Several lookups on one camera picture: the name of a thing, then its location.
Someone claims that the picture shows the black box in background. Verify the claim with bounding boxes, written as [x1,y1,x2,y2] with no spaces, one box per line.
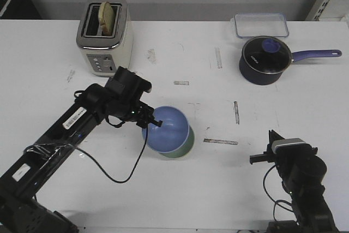
[1,0,42,20]

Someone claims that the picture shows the black cable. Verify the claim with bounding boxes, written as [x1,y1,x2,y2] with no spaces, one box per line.
[263,163,298,223]
[23,123,149,183]

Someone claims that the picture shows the clear plastic food container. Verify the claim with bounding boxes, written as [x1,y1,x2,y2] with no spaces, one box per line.
[230,13,289,38]

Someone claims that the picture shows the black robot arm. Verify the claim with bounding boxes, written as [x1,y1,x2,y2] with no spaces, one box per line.
[250,130,339,232]
[1,81,161,232]

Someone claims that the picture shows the glass pot lid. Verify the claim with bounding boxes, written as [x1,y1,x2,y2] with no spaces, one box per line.
[242,36,292,74]

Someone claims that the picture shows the right black cable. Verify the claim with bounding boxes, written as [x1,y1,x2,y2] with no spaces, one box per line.
[263,163,298,223]

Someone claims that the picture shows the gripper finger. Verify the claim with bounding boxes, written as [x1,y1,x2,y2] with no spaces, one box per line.
[136,120,148,129]
[272,130,285,148]
[148,118,163,127]
[268,130,274,153]

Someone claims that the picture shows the green bowl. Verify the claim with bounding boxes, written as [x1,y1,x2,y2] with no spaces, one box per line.
[160,127,195,159]

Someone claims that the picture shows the blue bowl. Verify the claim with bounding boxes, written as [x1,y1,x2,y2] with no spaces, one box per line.
[142,106,190,154]

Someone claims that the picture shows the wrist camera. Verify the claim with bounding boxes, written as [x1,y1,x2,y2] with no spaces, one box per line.
[105,66,152,103]
[271,138,311,154]

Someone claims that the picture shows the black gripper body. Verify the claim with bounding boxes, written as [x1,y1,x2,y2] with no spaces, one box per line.
[105,98,154,126]
[249,145,318,164]

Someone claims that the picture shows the left black cable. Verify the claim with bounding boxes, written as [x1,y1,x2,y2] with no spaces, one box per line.
[23,123,149,183]

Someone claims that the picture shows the bread slice in toaster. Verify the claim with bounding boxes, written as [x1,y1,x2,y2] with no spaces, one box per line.
[98,2,115,36]

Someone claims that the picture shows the cream and silver toaster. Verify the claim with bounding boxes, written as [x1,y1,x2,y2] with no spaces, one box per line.
[76,0,134,77]

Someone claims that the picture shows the dark blue saucepan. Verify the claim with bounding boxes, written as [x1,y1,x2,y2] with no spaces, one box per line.
[239,49,342,85]

